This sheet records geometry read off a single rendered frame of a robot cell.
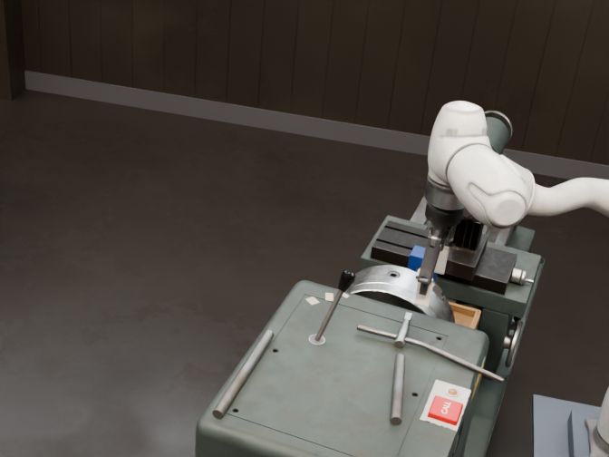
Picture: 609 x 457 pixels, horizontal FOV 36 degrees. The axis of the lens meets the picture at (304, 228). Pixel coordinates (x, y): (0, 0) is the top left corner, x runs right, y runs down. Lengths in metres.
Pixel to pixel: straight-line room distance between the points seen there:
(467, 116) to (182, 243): 3.05
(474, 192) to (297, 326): 0.62
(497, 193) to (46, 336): 2.77
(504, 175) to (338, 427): 0.59
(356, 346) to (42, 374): 2.08
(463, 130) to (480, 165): 0.11
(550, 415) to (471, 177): 1.26
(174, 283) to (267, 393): 2.51
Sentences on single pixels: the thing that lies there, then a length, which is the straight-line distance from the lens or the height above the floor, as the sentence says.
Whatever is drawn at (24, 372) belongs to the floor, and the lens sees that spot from 3.97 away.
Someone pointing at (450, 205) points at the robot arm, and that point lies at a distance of 1.88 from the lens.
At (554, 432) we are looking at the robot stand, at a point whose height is 0.75.
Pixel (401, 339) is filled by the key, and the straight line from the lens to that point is 2.10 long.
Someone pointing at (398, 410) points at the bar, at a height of 1.28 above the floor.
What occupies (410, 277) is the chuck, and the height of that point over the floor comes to 1.24.
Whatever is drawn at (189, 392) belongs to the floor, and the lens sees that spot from 3.84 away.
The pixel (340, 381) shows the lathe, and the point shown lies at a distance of 2.00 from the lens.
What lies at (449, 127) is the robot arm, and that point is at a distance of 1.80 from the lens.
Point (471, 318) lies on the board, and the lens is 2.89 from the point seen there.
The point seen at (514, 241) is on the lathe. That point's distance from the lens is 3.72.
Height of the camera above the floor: 2.55
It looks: 32 degrees down
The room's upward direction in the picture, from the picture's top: 6 degrees clockwise
